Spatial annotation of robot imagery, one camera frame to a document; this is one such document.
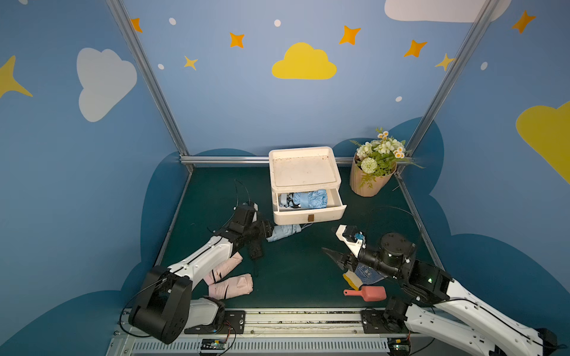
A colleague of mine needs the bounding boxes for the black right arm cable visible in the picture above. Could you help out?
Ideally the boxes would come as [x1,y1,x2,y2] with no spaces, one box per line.
[364,204,424,250]

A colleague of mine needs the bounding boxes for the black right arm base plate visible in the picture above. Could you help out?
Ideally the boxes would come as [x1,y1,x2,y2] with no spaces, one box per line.
[360,309,410,335]

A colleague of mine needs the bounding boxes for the pink plastic scoop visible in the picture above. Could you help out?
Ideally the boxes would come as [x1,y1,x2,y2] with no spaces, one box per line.
[343,286,387,303]

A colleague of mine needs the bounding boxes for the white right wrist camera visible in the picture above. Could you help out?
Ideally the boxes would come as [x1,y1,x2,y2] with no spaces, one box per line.
[335,225,366,258]

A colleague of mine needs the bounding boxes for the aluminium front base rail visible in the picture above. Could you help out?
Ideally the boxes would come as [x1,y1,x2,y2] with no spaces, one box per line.
[105,306,497,356]

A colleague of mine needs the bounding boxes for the white three drawer cabinet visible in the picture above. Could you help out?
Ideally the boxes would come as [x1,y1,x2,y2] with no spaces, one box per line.
[269,146,344,212]

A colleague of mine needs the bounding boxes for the aluminium frame post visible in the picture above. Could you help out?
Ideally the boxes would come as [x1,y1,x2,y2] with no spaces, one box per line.
[406,0,500,157]
[106,0,189,156]

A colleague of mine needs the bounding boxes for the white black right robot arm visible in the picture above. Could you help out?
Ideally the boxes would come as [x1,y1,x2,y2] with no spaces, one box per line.
[325,225,564,355]

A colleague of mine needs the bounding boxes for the aluminium frame left post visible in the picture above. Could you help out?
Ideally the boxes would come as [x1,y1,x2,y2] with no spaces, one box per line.
[106,0,189,156]

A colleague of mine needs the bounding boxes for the white and green flowers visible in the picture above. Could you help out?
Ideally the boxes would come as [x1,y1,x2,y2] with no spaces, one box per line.
[350,128,422,173]

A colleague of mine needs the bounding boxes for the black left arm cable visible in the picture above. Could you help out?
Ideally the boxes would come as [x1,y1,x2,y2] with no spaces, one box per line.
[206,177,252,234]

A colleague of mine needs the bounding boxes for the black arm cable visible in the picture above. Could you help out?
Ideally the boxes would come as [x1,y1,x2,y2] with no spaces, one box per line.
[206,177,252,234]
[364,204,424,250]

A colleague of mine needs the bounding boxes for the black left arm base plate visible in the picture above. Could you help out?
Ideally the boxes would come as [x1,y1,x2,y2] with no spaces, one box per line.
[183,310,246,335]

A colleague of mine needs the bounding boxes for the blue dotted work glove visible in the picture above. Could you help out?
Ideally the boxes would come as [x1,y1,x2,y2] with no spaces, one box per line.
[343,264,386,291]

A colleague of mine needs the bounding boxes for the light blue umbrella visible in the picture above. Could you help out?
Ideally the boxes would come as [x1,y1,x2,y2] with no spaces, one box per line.
[278,189,328,209]
[267,224,305,243]

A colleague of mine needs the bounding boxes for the white top drawer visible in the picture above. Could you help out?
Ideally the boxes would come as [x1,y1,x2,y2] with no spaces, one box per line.
[272,189,347,225]

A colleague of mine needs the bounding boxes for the aluminium frame right post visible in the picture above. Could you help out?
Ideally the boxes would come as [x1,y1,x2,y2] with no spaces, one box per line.
[406,0,500,157]

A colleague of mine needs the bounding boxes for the aluminium frame right floor rail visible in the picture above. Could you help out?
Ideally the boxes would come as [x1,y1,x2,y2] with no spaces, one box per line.
[395,171,445,270]

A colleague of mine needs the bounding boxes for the aluminium frame back rail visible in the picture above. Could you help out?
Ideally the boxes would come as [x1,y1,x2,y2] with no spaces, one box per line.
[180,154,415,166]

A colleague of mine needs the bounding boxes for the tan ribbed flower pot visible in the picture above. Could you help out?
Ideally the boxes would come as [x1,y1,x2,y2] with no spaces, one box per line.
[350,155,396,197]

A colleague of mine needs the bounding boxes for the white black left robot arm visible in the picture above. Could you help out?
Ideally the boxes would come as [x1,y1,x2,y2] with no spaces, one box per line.
[129,203,273,344]

